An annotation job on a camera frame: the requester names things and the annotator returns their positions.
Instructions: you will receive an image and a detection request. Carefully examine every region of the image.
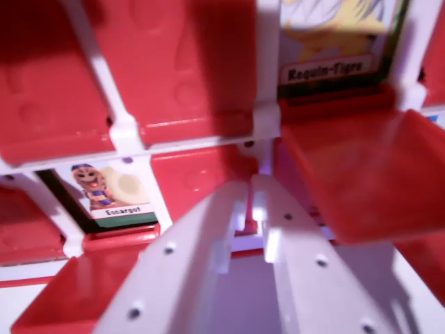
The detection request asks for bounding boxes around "red board flap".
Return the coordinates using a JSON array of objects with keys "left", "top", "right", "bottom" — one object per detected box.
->
[
  {"left": 280, "top": 109, "right": 445, "bottom": 246},
  {"left": 150, "top": 145, "right": 261, "bottom": 228},
  {"left": 0, "top": 183, "right": 67, "bottom": 261},
  {"left": 0, "top": 0, "right": 118, "bottom": 165},
  {"left": 86, "top": 0, "right": 259, "bottom": 146},
  {"left": 9, "top": 239, "right": 164, "bottom": 334},
  {"left": 391, "top": 239, "right": 445, "bottom": 309}
]

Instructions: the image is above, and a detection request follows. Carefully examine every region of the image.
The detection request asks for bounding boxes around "Escargot picture card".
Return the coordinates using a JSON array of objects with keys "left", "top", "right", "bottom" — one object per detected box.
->
[{"left": 35, "top": 161, "right": 161, "bottom": 233}]

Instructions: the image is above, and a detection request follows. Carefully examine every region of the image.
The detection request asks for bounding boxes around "Requin-Tigre picture card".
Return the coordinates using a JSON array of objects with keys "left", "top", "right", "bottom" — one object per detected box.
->
[{"left": 277, "top": 0, "right": 412, "bottom": 101}]

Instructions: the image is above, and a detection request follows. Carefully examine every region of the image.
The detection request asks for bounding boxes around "red and white game board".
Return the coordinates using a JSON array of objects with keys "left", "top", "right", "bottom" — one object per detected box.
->
[{"left": 0, "top": 0, "right": 445, "bottom": 334}]

